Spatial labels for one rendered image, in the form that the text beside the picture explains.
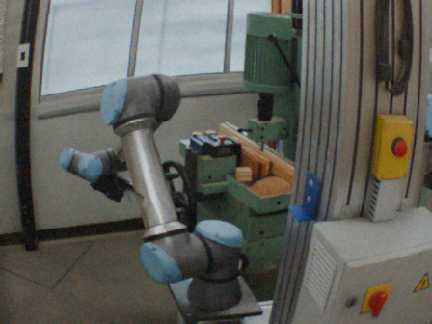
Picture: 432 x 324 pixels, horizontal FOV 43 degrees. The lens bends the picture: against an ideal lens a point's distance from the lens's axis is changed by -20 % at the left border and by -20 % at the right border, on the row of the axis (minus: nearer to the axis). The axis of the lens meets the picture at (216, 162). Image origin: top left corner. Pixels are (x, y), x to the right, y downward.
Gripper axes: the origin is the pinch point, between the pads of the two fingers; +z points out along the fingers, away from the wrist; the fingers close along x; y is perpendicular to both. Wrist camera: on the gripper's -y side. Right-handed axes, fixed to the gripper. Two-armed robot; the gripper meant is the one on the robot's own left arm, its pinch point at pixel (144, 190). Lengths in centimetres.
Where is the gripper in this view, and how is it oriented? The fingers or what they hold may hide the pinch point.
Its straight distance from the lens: 225.3
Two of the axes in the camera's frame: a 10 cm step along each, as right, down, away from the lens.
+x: 4.8, 3.4, -8.1
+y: -5.0, 8.7, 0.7
